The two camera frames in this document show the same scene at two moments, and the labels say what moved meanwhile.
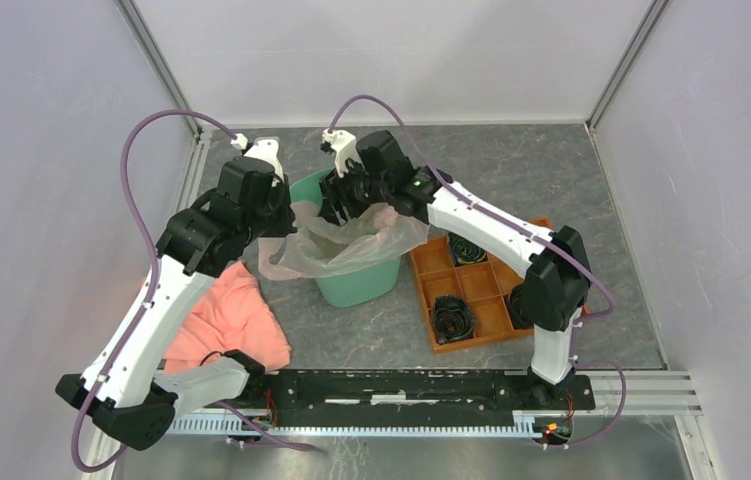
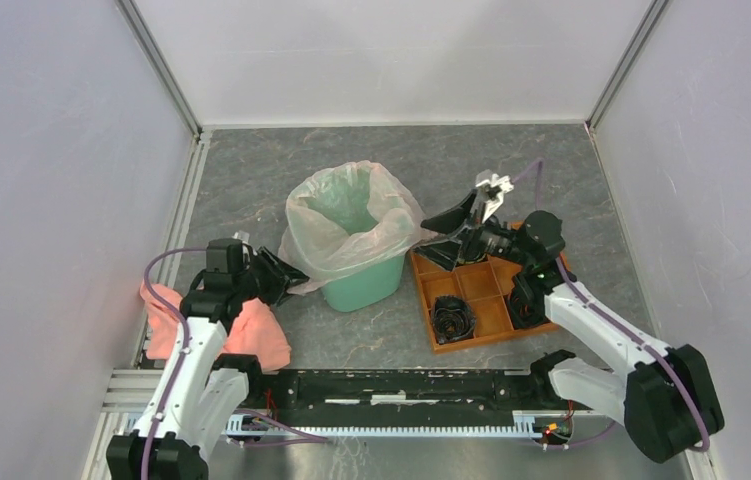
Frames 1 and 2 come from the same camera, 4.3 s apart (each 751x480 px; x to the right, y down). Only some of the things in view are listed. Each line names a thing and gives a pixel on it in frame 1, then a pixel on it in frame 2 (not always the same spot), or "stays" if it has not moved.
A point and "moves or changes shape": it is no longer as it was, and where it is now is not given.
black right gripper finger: (341, 197) → (444, 254)
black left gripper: (285, 226) → (282, 276)
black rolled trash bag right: (519, 307) stays
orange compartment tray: (486, 284) stays
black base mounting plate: (283, 393) stays
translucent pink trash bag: (313, 246) moves or changes shape
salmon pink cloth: (231, 315) stays
